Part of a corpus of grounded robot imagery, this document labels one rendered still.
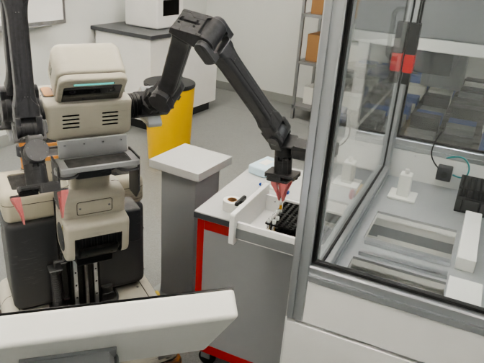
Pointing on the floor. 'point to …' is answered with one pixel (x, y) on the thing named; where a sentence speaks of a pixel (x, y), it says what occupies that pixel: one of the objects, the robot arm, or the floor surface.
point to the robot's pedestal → (184, 209)
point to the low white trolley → (243, 279)
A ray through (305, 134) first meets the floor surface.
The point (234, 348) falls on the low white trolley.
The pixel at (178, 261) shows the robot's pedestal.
